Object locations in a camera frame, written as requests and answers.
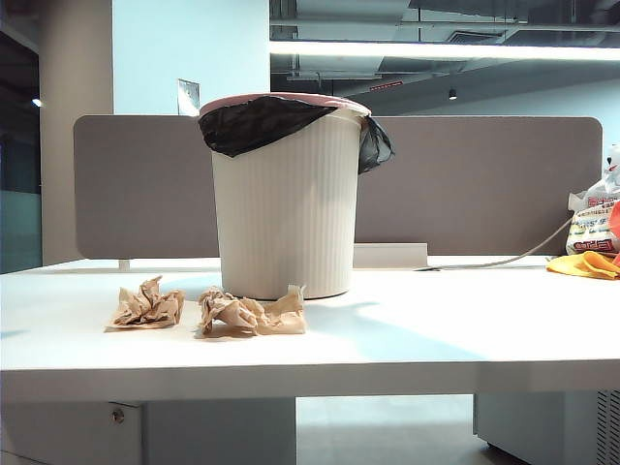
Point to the large brown paper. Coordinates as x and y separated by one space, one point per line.
232 315

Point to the small brown paper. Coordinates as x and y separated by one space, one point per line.
145 310

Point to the white ribbed trash can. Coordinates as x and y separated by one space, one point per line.
286 218

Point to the black plastic trash bag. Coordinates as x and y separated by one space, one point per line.
252 126

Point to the grey fabric desk divider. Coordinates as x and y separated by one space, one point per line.
460 194

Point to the red hanging sign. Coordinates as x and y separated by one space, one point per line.
386 86

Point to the black ceiling spot lamp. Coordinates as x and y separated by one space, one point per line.
453 94

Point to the long ceiling light strip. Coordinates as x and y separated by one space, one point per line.
436 51

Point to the white drawer cabinet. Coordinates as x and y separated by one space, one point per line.
194 431

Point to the beige building pillar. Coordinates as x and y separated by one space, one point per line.
77 145

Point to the round silver drawer lock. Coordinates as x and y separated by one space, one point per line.
117 415

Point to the yellow cloth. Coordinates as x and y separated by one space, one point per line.
586 266

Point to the printed snack bag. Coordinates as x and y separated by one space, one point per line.
588 227

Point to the white vented cabinet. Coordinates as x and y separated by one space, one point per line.
533 426

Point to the dark glass partition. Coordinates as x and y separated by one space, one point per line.
19 169

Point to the orange item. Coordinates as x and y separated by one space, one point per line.
616 223

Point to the white plastic bag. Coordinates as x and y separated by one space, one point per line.
614 174

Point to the silver wall plate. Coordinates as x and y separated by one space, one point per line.
189 97

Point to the white divider support post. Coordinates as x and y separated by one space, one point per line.
124 265

